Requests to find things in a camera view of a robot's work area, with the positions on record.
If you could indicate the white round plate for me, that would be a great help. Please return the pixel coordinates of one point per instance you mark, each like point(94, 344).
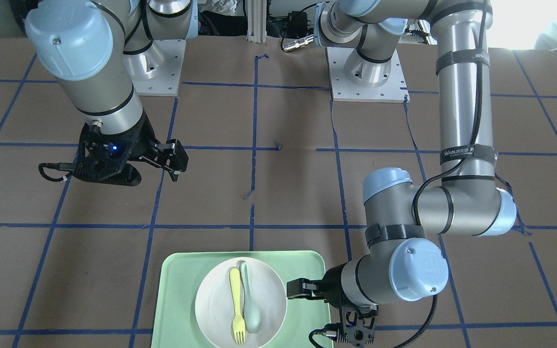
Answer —
point(215, 311)

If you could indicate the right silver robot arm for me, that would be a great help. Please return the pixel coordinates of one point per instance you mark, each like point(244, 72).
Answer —
point(85, 45)

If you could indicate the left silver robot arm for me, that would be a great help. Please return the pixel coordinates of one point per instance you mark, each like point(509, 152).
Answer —
point(402, 265)

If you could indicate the silver cable connector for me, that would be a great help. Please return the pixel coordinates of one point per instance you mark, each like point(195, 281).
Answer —
point(297, 43)

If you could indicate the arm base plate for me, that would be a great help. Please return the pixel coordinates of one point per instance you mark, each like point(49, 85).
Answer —
point(355, 80)
point(157, 70)

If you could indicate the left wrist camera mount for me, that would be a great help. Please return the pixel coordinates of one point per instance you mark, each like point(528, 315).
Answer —
point(356, 325)

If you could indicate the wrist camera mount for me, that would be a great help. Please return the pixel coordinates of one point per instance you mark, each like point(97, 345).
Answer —
point(356, 325)
point(105, 163)

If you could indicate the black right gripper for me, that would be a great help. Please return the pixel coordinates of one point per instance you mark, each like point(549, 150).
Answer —
point(145, 136)

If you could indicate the aluminium frame post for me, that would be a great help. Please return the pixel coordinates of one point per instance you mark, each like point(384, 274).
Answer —
point(256, 16)

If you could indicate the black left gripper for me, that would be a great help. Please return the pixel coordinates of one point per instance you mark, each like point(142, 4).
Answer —
point(332, 286)

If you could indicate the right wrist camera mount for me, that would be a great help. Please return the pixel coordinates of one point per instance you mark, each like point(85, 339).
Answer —
point(105, 163)

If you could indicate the pale green spoon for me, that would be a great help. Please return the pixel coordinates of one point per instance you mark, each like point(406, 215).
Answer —
point(252, 313)

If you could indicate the light green tray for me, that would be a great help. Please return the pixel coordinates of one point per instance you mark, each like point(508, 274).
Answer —
point(175, 325)

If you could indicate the yellow plastic fork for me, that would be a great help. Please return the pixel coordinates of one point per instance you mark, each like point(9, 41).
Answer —
point(238, 323)

